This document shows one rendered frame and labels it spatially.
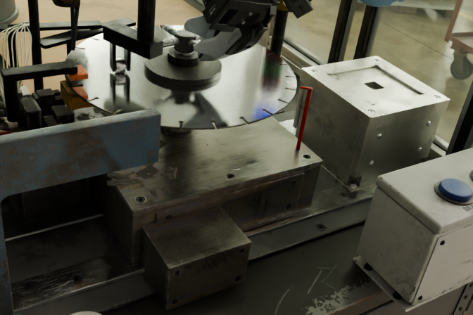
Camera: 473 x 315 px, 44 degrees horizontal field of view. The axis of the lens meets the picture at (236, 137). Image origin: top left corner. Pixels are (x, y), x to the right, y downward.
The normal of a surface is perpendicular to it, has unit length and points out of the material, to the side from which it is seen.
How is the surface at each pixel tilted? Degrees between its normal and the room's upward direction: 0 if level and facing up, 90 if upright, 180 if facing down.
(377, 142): 90
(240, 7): 119
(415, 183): 0
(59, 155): 90
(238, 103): 0
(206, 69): 5
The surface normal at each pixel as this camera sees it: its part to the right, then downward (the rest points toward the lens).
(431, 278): 0.51, 0.51
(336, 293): 0.11, -0.84
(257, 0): 0.54, -0.52
